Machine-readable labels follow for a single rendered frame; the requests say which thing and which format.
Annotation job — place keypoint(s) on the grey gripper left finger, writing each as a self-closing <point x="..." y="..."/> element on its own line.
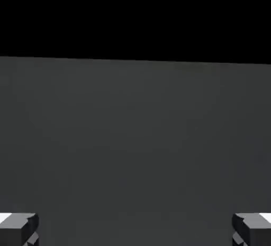
<point x="14" y="229"/>

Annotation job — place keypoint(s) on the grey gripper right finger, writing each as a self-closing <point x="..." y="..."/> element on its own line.
<point x="254" y="229"/>

